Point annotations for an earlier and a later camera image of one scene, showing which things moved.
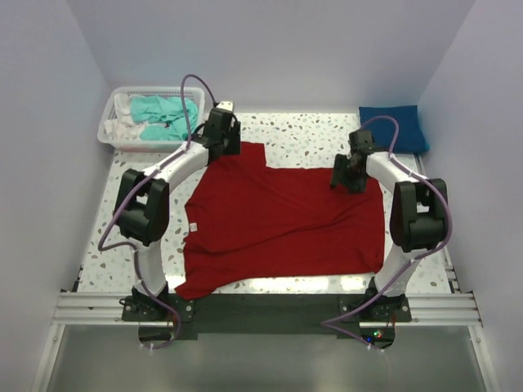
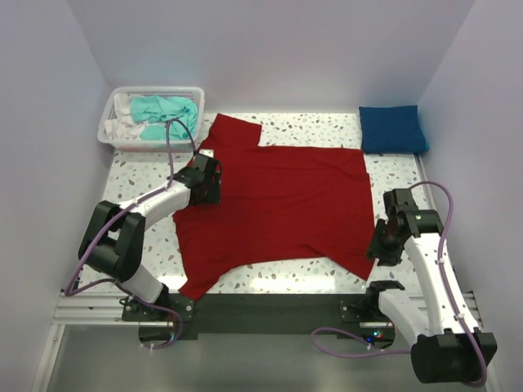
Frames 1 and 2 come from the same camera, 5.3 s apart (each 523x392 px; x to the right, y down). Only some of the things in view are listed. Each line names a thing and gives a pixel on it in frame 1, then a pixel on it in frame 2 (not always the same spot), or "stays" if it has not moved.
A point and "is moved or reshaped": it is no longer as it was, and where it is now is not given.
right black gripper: [345, 177] -> [382, 248]
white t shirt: [123, 127] stays
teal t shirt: [167, 112] stays
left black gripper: [230, 144] -> [213, 182]
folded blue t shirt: [410, 137] stays
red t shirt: [248, 218] is moved or reshaped
